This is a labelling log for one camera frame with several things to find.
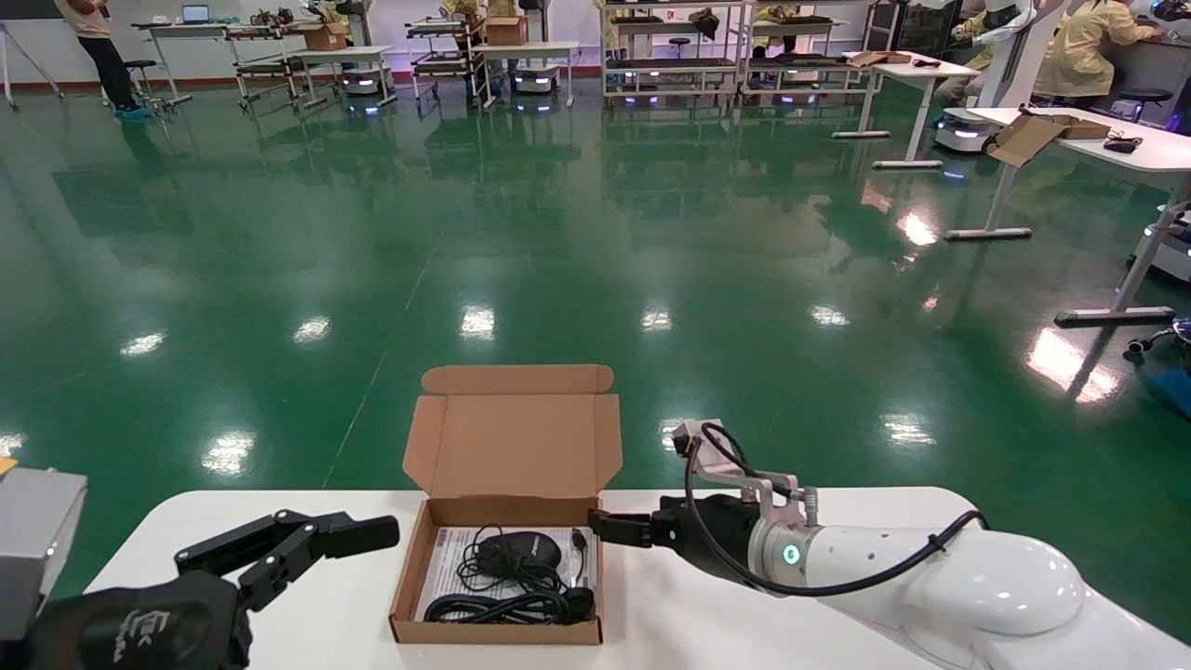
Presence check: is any crouching person in yellow coat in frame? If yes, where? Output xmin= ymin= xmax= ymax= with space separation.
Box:
xmin=934 ymin=13 xmax=1002 ymax=104

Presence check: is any thick black coiled cable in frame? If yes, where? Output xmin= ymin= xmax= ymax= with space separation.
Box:
xmin=423 ymin=586 xmax=597 ymax=626

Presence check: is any person in beige top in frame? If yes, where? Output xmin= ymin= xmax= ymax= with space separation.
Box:
xmin=54 ymin=0 xmax=153 ymax=123

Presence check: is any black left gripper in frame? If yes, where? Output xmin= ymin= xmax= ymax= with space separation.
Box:
xmin=28 ymin=509 xmax=402 ymax=670

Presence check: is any metal trolley rack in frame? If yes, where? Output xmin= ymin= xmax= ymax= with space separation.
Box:
xmin=406 ymin=17 xmax=487 ymax=105
xmin=227 ymin=22 xmax=301 ymax=105

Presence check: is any white table leg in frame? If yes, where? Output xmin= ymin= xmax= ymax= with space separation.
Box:
xmin=945 ymin=105 xmax=1191 ymax=328

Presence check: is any white printed paper manual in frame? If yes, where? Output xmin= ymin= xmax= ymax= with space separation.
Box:
xmin=414 ymin=526 xmax=596 ymax=623

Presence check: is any white rectangular table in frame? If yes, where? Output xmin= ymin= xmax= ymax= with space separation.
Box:
xmin=470 ymin=41 xmax=581 ymax=109
xmin=832 ymin=51 xmax=981 ymax=171
xmin=133 ymin=19 xmax=245 ymax=109
xmin=287 ymin=45 xmax=397 ymax=109

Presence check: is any brown cardboard storage box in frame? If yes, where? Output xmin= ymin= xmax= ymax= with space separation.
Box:
xmin=389 ymin=364 xmax=624 ymax=647

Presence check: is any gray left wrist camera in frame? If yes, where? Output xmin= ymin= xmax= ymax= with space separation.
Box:
xmin=0 ymin=466 xmax=88 ymax=643

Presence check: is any thin black USB cable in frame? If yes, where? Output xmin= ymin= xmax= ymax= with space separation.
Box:
xmin=460 ymin=525 xmax=590 ymax=598

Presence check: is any open flat cardboard box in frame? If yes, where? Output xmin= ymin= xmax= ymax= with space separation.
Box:
xmin=984 ymin=109 xmax=1114 ymax=169

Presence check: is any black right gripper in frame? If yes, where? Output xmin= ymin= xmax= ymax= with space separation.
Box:
xmin=587 ymin=493 xmax=769 ymax=585

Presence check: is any black chair caster base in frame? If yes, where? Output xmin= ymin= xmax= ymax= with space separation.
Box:
xmin=1127 ymin=316 xmax=1191 ymax=360

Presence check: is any white wheeled robot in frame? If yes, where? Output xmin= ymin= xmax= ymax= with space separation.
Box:
xmin=932 ymin=0 xmax=1067 ymax=155

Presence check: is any seated person in yellow coat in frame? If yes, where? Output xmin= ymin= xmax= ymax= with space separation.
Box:
xmin=1031 ymin=0 xmax=1166 ymax=109

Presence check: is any black round stool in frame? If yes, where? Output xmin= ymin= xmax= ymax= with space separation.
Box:
xmin=123 ymin=59 xmax=170 ymax=114
xmin=1116 ymin=87 xmax=1176 ymax=123

